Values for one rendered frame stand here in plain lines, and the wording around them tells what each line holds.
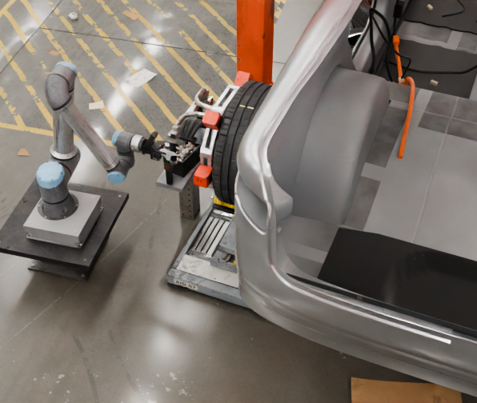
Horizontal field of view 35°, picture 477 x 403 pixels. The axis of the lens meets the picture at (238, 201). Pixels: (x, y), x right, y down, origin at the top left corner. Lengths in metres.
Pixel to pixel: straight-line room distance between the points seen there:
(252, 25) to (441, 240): 1.51
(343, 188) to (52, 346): 1.84
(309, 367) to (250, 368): 0.31
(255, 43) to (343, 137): 0.97
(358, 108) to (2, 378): 2.29
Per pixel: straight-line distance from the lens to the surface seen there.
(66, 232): 4.25
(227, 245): 4.31
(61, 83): 3.88
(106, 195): 4.56
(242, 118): 3.69
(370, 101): 3.50
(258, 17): 4.06
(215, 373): 4.06
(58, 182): 4.20
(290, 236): 3.43
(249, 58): 4.22
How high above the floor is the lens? 3.41
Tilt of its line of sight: 44 degrees down
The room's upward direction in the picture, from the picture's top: straight up
